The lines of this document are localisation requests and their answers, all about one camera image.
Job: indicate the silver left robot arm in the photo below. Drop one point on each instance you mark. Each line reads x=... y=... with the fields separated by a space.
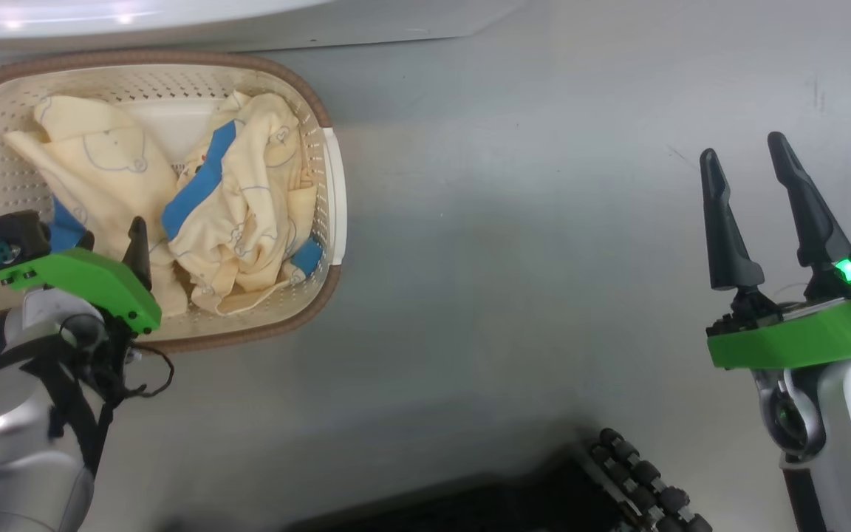
x=12 y=458

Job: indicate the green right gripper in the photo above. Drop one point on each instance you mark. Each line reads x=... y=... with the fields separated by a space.
x=787 y=343

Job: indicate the cream bear print garment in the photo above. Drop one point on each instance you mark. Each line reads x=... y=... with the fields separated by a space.
x=100 y=170

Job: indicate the cream perforated laundry basket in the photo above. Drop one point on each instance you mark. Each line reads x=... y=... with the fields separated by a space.
x=326 y=222

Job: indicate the white front-load washing machine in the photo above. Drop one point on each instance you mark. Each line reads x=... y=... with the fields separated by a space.
x=248 y=22

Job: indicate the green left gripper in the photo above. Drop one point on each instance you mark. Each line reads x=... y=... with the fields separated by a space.
x=93 y=277

